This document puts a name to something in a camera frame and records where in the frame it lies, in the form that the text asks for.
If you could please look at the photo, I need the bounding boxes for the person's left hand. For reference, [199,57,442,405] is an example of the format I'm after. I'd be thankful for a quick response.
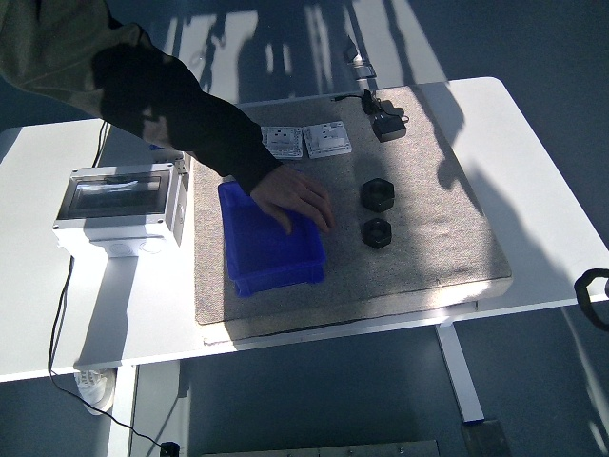
[249,166,336,235]

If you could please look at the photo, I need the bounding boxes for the black power adapter plug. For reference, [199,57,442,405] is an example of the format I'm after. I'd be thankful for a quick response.
[372,112,409,143]

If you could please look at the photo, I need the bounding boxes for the white shoe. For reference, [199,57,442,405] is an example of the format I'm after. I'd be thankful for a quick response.
[73,366,118,416]

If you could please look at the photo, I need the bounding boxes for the small black hex nut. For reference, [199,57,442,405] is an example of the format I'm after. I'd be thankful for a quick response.
[360,217,394,250]

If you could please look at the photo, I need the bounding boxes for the person's torso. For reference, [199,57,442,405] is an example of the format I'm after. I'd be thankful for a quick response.
[0,0,166,149]

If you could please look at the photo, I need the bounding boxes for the large black hex nut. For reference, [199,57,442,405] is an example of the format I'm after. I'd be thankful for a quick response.
[359,177,397,211]

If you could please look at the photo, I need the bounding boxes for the white table leg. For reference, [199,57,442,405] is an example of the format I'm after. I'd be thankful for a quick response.
[435,323,486,425]
[107,366,139,457]

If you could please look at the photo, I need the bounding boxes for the grey table foot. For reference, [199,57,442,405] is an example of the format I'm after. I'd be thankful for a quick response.
[460,418,513,457]

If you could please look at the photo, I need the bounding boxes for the grey-brown mat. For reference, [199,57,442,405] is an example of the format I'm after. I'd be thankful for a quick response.
[191,84,514,345]

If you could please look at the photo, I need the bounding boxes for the black adapter cord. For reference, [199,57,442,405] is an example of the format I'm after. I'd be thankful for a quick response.
[331,88,410,126]

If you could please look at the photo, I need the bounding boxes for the long black power cable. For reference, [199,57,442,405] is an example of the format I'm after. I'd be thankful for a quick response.
[46,118,167,448]

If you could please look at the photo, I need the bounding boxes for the silver metal bracket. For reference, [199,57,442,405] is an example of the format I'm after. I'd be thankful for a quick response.
[341,33,377,80]

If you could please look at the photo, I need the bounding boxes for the blue plastic box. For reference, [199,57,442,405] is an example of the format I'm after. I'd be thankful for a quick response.
[217,165,327,299]

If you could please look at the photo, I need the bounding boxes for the white socket panel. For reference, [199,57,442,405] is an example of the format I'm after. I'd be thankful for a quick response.
[260,125,305,160]
[302,120,354,160]

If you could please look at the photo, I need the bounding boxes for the white enclosure with clear lid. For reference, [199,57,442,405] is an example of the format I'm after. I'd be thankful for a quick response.
[50,162,191,261]

